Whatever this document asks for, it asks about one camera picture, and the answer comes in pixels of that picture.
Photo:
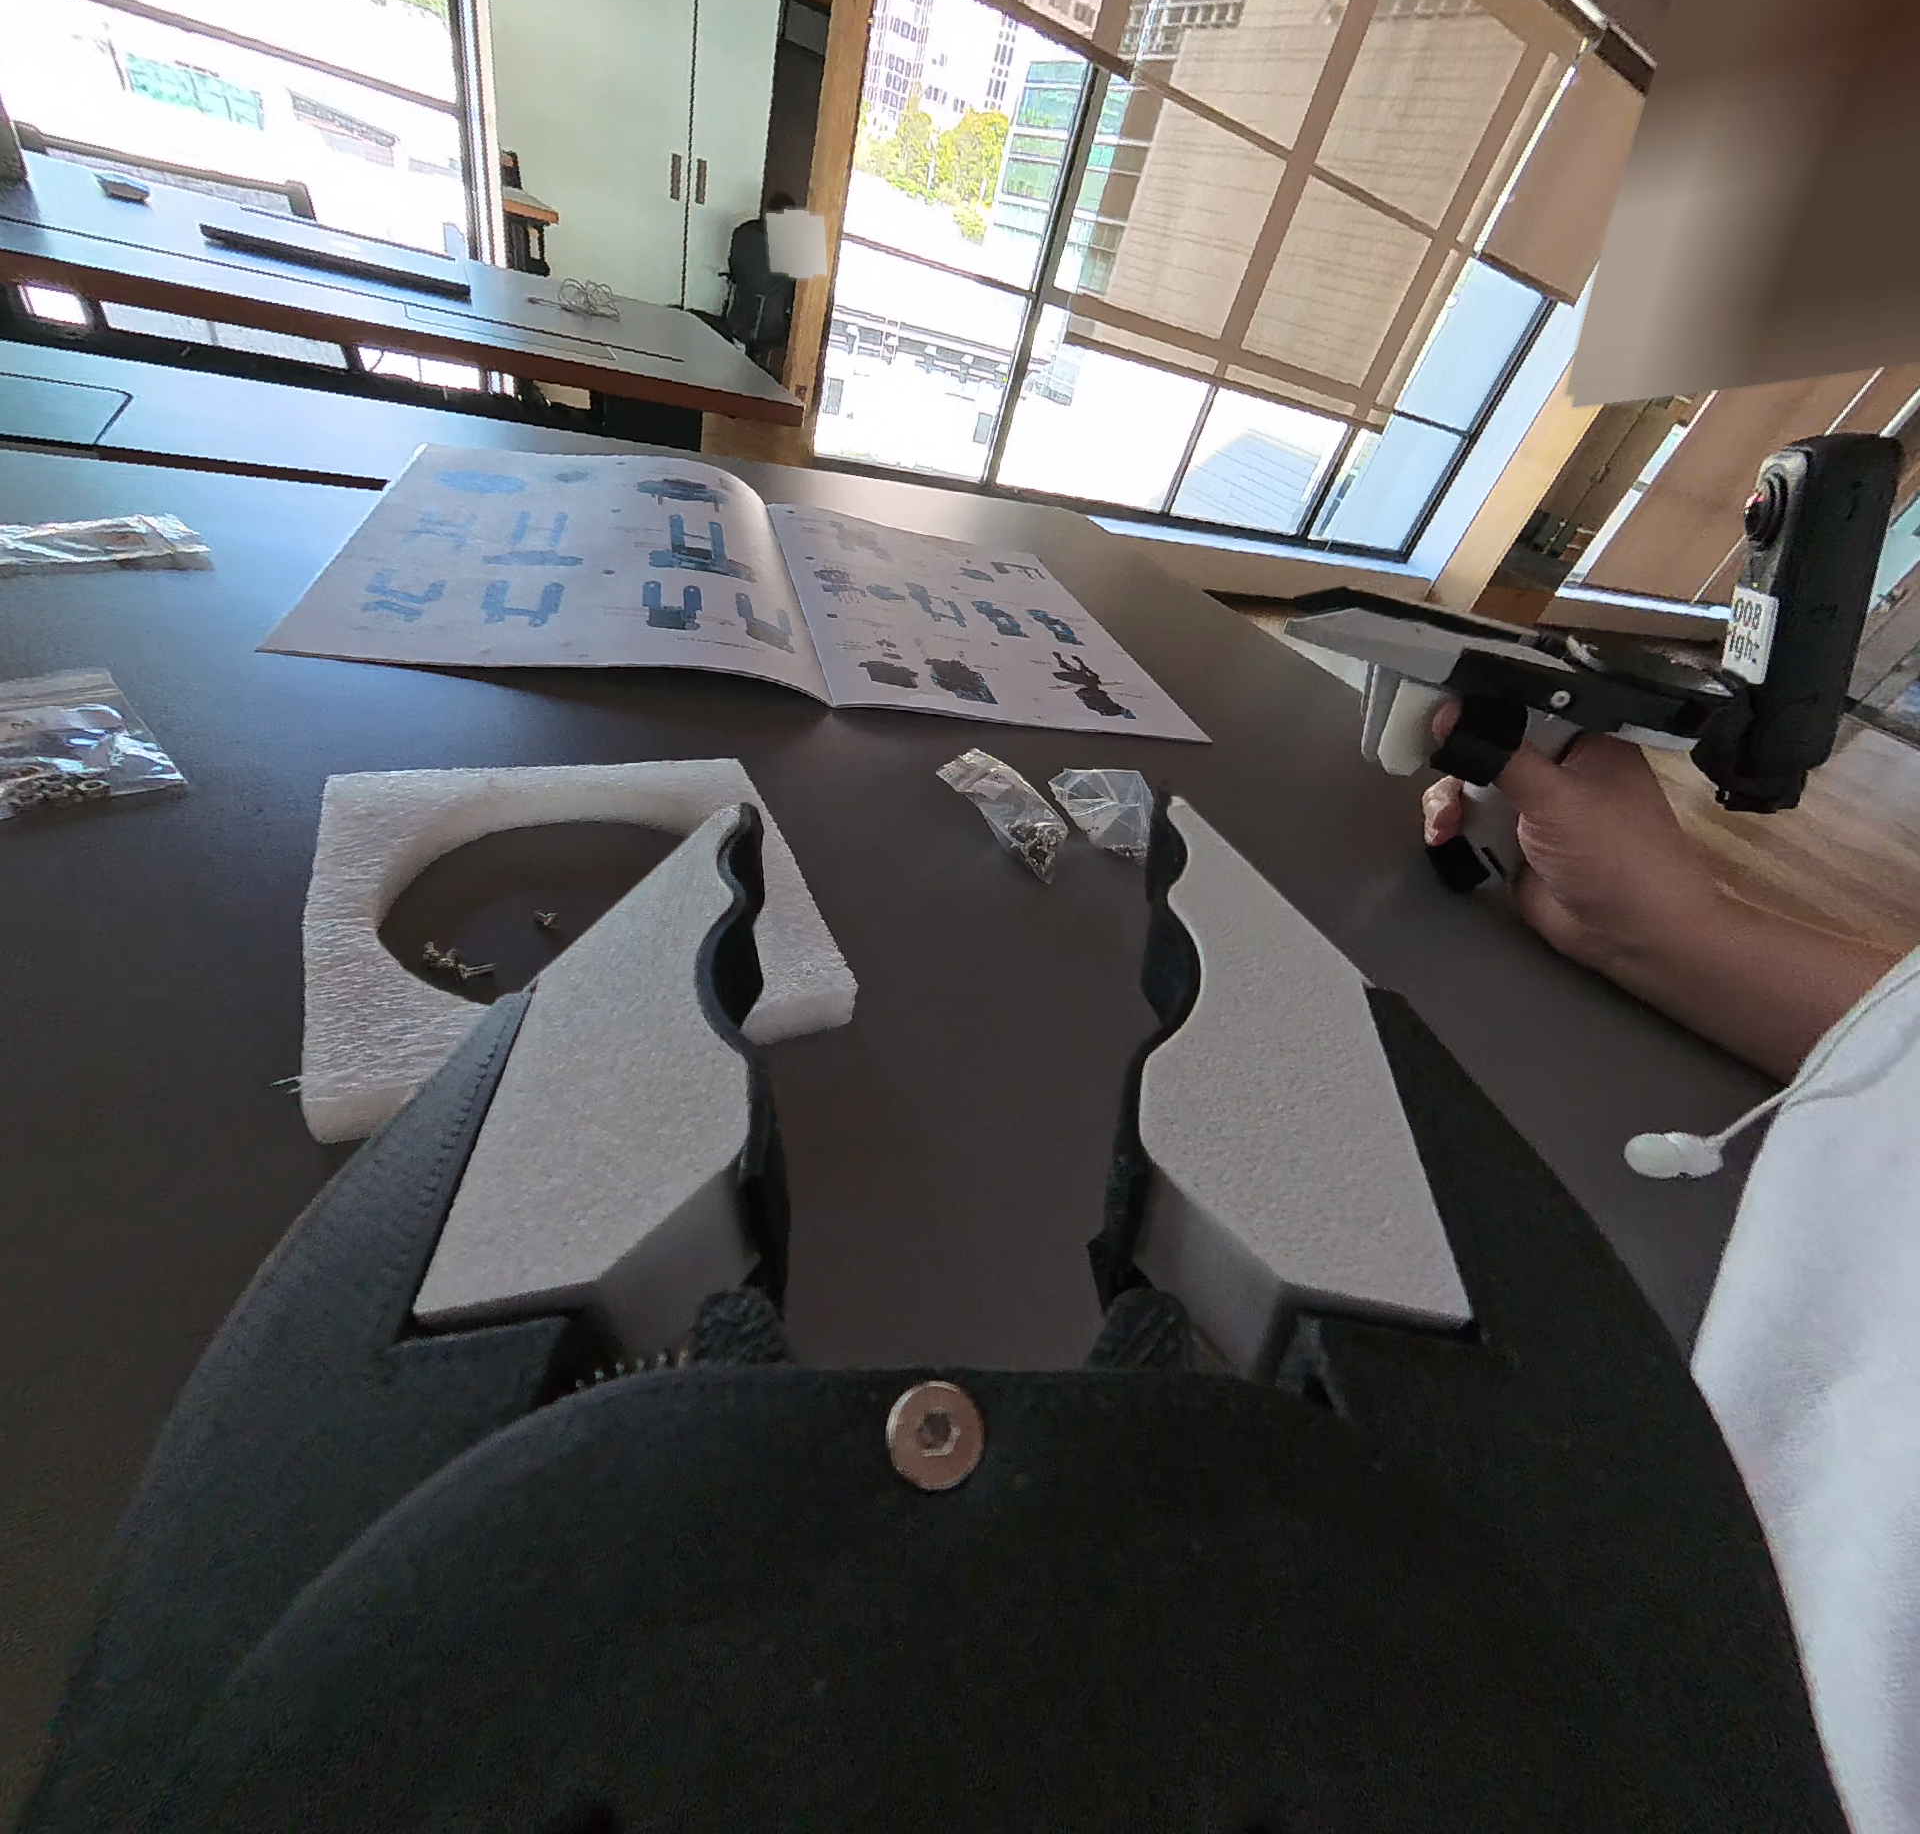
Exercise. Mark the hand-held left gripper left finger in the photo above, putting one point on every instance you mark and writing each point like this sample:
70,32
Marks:
600,1114

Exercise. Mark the beige window blind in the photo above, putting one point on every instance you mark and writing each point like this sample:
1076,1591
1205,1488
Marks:
1305,170

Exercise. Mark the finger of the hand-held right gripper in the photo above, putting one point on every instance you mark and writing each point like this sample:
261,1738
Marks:
1410,641

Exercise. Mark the small plastic parts bag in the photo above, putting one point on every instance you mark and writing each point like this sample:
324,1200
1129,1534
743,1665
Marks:
82,755
1006,810
96,540
1106,806

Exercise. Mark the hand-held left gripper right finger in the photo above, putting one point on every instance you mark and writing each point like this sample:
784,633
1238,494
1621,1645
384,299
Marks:
1290,1114

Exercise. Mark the printed assembly manual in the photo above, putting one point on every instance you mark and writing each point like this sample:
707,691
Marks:
600,574

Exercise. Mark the closed laptop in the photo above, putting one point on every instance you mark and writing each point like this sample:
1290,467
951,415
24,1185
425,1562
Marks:
331,246

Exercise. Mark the dark grey desk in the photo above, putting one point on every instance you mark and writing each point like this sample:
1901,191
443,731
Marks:
1320,845

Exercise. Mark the white cabinet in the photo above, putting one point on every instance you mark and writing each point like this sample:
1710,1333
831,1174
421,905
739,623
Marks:
660,110

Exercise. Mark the dark table with wooden edge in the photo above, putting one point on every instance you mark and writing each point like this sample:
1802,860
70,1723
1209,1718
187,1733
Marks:
631,342

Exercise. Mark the person's right forearm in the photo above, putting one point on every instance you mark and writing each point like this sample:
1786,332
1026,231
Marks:
1771,965

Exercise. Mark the person's right hand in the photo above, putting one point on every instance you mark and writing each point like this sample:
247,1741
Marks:
1581,845

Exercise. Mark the white foam frame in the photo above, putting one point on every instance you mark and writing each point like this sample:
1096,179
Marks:
361,994

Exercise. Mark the person's white shirt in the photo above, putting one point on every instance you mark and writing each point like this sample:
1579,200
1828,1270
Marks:
1830,1415

